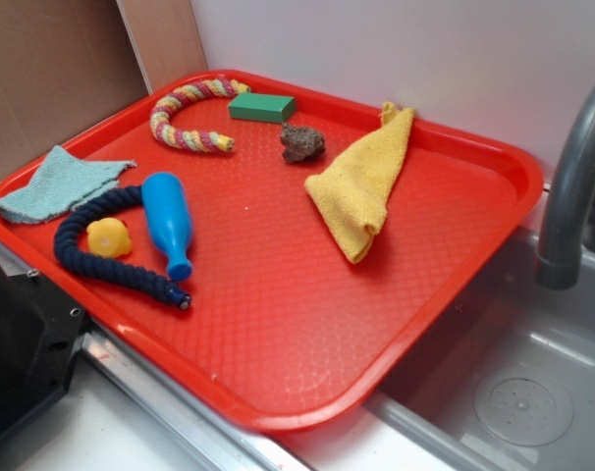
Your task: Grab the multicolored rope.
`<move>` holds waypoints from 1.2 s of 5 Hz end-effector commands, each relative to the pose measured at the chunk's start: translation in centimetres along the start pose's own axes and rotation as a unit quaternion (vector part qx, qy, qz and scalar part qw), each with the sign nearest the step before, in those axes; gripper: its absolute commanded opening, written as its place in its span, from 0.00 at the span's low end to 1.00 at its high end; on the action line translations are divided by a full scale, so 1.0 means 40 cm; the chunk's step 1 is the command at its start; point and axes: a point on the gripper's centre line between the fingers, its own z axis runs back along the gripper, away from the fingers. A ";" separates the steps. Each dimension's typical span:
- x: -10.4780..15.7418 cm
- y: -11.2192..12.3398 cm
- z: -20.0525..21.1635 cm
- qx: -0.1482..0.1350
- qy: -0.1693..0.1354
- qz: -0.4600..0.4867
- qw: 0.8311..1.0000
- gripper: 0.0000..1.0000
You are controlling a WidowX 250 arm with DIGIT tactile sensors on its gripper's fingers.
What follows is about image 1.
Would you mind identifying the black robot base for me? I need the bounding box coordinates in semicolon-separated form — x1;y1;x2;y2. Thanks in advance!
0;265;87;444

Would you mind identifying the blue plastic bowling pin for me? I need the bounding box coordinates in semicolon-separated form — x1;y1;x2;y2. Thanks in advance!
141;172;193;282

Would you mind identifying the light blue cloth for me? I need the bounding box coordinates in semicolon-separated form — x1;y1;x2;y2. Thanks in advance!
0;146;136;225

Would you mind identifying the red plastic tray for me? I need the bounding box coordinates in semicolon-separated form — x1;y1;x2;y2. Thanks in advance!
0;70;543;433

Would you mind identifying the grey faucet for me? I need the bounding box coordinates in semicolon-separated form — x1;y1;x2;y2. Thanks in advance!
535;87;595;290

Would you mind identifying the yellow rubber duck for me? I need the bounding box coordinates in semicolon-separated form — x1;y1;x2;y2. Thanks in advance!
86;217;132;258

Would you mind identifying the yellow folded cloth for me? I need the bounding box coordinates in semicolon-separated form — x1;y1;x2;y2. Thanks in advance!
304;102;415;264

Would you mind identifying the brown rock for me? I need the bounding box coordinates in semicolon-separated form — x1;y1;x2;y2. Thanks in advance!
280;123;326;164

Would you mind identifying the grey sink basin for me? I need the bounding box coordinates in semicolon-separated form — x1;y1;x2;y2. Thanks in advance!
367;230;595;470

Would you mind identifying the multicolored twisted rope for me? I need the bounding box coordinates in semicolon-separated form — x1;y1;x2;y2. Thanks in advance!
148;78;252;156

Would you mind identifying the green rectangular block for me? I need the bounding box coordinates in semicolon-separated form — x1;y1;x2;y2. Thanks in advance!
228;92;297;124

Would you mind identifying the brown cardboard panel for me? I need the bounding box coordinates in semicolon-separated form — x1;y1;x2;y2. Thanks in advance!
0;1;207;181

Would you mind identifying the navy blue twisted rope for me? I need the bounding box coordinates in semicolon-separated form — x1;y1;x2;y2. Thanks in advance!
52;184;192;312

